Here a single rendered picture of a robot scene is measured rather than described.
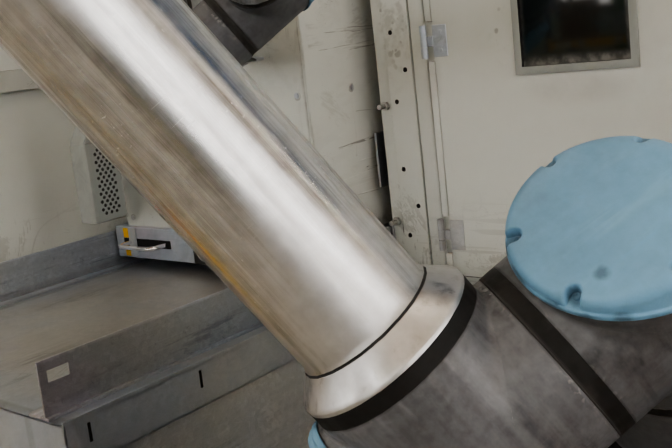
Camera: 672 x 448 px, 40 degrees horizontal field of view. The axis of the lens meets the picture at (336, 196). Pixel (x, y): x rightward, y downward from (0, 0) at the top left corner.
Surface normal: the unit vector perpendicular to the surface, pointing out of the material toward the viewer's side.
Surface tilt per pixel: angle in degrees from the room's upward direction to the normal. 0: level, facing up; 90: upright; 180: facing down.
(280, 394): 90
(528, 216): 42
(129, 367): 90
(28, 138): 90
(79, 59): 98
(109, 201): 90
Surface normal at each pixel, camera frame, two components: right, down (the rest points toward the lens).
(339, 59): 0.77, 0.02
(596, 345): -0.06, -0.06
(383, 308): 0.33, -0.07
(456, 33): -0.62, 0.20
